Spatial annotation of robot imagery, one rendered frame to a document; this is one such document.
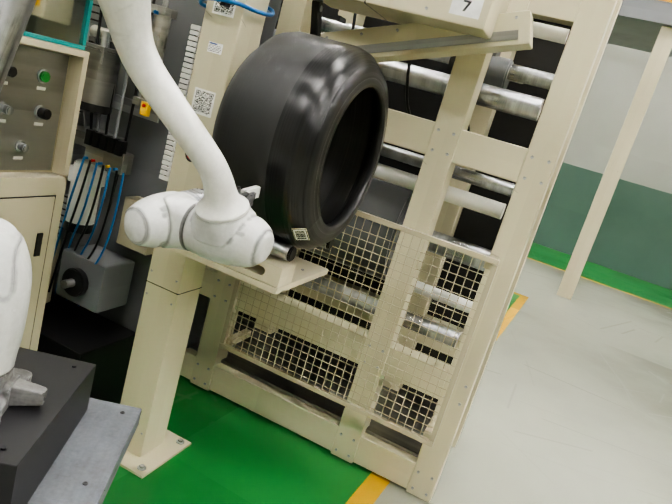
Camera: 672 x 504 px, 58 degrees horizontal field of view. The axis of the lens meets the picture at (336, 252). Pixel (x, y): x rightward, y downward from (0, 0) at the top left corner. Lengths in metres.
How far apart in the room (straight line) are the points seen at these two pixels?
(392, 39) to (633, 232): 8.84
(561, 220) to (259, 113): 9.34
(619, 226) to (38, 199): 9.54
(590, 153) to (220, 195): 9.71
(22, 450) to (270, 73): 1.03
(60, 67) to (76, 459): 1.16
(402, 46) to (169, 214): 1.11
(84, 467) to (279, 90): 0.94
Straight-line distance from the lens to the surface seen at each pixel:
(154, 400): 2.16
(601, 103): 10.68
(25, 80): 1.88
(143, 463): 2.25
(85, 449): 1.18
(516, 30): 2.00
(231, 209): 1.13
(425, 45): 2.04
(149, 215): 1.19
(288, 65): 1.59
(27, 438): 1.00
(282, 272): 1.66
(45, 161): 1.98
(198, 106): 1.89
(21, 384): 1.06
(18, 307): 0.99
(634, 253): 10.67
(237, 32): 1.85
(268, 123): 1.53
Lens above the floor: 1.34
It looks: 14 degrees down
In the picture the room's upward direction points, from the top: 16 degrees clockwise
